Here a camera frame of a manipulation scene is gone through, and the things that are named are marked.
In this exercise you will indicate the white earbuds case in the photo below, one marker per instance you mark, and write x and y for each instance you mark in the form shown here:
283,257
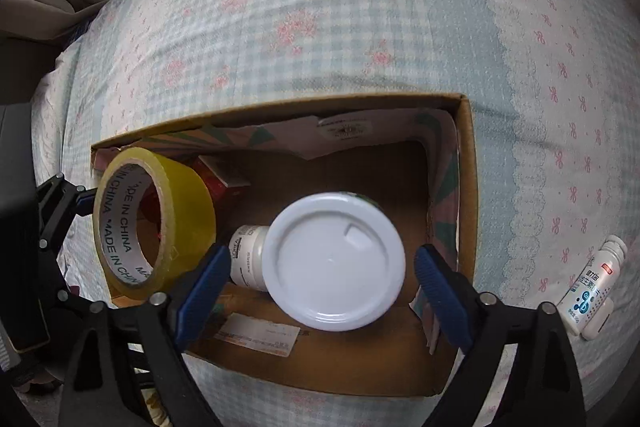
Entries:
597,326

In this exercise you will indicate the red round cap jar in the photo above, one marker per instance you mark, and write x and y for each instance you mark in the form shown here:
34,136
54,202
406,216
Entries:
150,209

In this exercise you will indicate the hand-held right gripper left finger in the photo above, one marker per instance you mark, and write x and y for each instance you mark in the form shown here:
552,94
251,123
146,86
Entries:
200,292

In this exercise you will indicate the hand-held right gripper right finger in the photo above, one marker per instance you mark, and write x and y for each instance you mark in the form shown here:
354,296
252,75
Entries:
445,302

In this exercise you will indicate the white lid jar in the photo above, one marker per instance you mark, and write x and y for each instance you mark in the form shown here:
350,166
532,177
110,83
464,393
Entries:
330,262

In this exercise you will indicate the red rectangular box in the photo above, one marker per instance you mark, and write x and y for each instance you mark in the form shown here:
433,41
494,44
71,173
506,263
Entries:
215,179

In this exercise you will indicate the cardboard box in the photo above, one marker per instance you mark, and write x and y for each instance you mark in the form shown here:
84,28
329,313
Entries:
350,357

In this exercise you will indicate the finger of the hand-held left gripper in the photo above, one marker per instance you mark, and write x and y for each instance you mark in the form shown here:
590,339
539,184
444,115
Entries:
62,199
55,272

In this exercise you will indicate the yellow tape roll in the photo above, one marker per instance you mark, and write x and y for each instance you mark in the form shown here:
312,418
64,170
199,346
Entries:
195,202

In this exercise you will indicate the black lid cream jar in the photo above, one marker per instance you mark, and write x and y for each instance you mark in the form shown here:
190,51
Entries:
247,257

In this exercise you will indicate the white pill bottle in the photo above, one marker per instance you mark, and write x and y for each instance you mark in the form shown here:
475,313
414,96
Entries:
590,287

